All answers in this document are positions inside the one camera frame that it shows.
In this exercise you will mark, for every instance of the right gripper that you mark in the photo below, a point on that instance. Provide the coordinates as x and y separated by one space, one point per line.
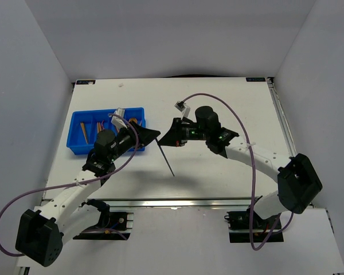
174 137

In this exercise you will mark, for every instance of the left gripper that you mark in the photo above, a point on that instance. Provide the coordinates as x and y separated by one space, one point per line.
146 136

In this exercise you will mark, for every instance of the yellow plastic spoon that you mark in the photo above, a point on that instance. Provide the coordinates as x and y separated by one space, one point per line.
133 119

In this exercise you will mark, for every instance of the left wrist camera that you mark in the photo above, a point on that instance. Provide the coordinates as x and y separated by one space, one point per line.
117 119

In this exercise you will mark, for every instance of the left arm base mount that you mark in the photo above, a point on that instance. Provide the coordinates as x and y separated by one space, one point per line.
112 225

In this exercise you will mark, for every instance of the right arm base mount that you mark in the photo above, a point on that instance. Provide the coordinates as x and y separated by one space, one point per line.
238 225

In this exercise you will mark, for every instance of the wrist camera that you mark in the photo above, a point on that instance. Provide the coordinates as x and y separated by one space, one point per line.
183 108
117 119

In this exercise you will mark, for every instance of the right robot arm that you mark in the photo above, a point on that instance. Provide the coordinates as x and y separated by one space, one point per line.
297 181

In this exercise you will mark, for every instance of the blue divided bin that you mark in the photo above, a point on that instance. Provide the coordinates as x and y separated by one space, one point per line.
75 140

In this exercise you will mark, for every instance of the blue chopstick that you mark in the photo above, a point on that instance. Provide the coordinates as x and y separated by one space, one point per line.
166 160

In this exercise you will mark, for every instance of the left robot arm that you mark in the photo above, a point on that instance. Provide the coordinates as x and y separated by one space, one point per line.
43 233

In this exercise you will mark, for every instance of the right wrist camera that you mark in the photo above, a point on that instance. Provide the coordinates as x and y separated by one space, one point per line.
183 108

